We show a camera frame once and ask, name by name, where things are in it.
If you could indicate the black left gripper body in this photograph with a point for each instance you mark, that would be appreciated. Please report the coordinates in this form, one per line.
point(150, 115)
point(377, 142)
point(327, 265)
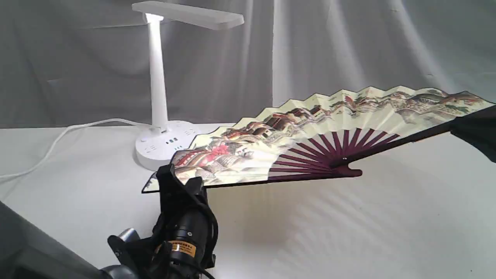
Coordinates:
point(183, 241)

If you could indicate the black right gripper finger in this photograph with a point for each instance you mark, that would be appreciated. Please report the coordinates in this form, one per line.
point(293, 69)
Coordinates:
point(479, 130)

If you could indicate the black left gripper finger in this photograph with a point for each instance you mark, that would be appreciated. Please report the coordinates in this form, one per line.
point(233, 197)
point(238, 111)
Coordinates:
point(171, 190)
point(196, 187)

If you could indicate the painted paper folding fan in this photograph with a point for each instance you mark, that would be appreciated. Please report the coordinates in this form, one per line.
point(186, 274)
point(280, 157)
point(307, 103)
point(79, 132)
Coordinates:
point(317, 138)

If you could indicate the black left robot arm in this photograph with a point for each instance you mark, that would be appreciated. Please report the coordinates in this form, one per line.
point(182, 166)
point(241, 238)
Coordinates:
point(29, 253)

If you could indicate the white desk lamp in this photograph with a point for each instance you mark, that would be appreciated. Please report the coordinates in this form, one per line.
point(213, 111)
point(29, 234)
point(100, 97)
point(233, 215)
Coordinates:
point(157, 144)

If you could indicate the grey backdrop curtain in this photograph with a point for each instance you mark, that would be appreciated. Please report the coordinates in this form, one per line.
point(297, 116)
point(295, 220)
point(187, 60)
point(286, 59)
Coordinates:
point(68, 62)

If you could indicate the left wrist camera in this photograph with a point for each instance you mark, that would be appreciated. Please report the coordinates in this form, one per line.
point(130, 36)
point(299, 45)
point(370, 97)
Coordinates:
point(131, 250)

